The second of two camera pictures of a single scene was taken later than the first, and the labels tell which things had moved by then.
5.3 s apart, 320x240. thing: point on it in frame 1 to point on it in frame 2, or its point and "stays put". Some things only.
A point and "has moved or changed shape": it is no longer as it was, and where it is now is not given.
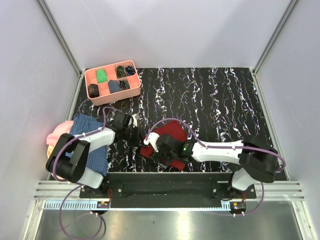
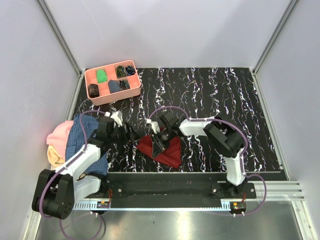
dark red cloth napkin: (176, 130) has moved or changed shape
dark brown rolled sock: (93, 90) stays put
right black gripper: (157, 156) to (158, 145)
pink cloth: (61, 128) stays put
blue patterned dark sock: (130, 70) stays put
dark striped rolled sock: (124, 85) stays put
